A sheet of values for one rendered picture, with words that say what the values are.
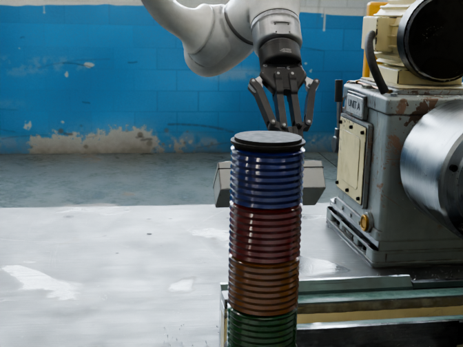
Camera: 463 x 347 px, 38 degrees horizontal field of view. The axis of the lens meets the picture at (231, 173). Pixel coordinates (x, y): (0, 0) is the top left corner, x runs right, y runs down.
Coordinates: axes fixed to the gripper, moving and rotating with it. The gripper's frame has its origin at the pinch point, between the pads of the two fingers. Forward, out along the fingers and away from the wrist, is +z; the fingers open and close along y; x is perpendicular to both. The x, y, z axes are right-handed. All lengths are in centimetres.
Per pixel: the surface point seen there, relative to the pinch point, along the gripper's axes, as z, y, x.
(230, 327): 39, -20, -40
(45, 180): -190, -90, 397
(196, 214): -16, -9, 65
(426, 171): 2.8, 24.8, 3.9
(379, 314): 29.6, 8.1, -4.1
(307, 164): 4.7, 1.0, -3.5
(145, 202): -143, -13, 341
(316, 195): 9.0, 2.6, -0.6
